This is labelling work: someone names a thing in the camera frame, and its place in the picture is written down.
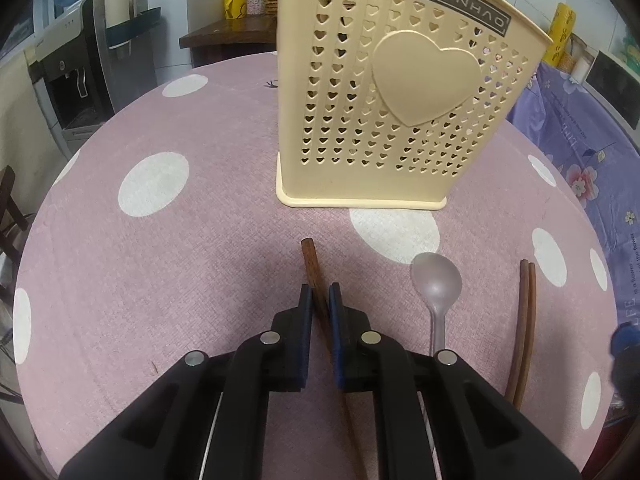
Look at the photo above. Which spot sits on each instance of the dark wooden counter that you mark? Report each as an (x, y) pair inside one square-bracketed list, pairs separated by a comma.
[(225, 35)]

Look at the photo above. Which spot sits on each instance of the yellow cup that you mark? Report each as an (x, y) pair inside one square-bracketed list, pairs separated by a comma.
[(235, 7)]

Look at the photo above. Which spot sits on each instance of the yellow plastic bag roll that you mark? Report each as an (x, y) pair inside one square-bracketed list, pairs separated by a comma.
[(560, 30)]

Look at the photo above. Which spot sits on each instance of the purple floral cloth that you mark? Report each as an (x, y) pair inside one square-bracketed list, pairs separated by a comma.
[(590, 160)]

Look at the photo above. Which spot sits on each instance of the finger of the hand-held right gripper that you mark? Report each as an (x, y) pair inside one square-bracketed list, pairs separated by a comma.
[(625, 342)]

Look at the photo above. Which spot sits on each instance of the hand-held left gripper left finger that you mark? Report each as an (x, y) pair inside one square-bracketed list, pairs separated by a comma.
[(302, 342)]

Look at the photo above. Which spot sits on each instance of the pink polka dot tablecloth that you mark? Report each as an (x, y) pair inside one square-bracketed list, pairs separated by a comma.
[(175, 285)]

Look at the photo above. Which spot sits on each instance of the matt grey metal spoon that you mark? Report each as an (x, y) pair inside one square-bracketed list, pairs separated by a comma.
[(435, 280)]

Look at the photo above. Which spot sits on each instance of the beige cloth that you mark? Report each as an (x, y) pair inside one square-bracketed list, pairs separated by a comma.
[(20, 110)]

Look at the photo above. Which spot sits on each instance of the cream perforated utensil holder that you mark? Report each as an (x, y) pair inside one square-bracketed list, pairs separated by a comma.
[(350, 110)]

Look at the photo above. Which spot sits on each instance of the dark blue cup holder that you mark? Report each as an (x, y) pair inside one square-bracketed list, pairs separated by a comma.
[(132, 27)]

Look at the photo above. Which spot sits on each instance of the white microwave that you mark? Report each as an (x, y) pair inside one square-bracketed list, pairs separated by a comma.
[(615, 80)]

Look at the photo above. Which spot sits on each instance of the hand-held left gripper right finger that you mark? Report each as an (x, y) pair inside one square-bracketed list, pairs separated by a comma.
[(336, 342)]

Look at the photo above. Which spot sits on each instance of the black and white water dispenser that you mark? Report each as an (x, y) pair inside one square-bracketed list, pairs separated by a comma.
[(70, 95)]

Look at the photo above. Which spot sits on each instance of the brown wooden chopstick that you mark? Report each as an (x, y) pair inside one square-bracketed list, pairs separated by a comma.
[(310, 265), (529, 320), (520, 320)]

